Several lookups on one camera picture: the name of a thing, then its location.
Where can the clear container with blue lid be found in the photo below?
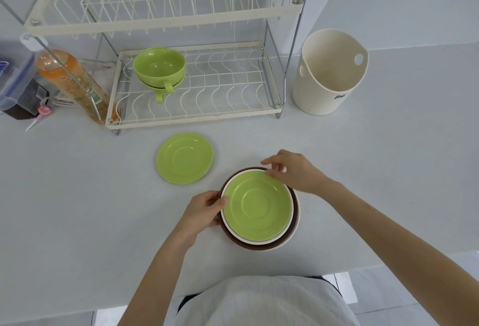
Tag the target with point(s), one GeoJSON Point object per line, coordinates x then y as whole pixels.
{"type": "Point", "coordinates": [13, 75]}

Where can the person's left thumb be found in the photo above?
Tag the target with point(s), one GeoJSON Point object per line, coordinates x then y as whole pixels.
{"type": "Point", "coordinates": [217, 204]}

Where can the black packet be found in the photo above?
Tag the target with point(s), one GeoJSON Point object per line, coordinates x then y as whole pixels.
{"type": "Point", "coordinates": [28, 101]}

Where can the cream plate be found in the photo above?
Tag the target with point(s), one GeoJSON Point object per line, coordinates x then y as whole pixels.
{"type": "Point", "coordinates": [295, 230]}

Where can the pink lollipop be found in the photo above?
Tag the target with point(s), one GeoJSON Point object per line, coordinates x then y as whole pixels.
{"type": "Point", "coordinates": [44, 110]}

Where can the person's right thumb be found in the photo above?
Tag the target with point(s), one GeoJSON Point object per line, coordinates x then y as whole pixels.
{"type": "Point", "coordinates": [277, 177]}

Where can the green saucer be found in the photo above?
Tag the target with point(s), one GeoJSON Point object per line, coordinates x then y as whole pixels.
{"type": "Point", "coordinates": [184, 158]}
{"type": "Point", "coordinates": [258, 206]}

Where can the orange liquid bottle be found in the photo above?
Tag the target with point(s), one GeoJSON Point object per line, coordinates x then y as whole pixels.
{"type": "Point", "coordinates": [73, 78]}

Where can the person's right hand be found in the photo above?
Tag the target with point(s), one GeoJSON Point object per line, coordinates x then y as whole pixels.
{"type": "Point", "coordinates": [299, 172]}

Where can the person's right forearm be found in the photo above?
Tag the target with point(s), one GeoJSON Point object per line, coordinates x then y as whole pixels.
{"type": "Point", "coordinates": [393, 247]}

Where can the white plate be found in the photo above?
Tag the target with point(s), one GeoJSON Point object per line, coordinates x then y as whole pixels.
{"type": "Point", "coordinates": [250, 242]}

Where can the person's left hand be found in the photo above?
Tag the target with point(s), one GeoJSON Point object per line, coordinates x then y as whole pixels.
{"type": "Point", "coordinates": [198, 215]}

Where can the green cup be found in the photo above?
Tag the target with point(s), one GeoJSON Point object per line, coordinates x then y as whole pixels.
{"type": "Point", "coordinates": [159, 63]}
{"type": "Point", "coordinates": [160, 96]}

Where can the cream plastic bucket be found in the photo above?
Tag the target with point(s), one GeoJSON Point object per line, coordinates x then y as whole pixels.
{"type": "Point", "coordinates": [329, 78]}

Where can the person's left forearm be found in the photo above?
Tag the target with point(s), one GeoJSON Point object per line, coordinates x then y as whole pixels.
{"type": "Point", "coordinates": [157, 281]}

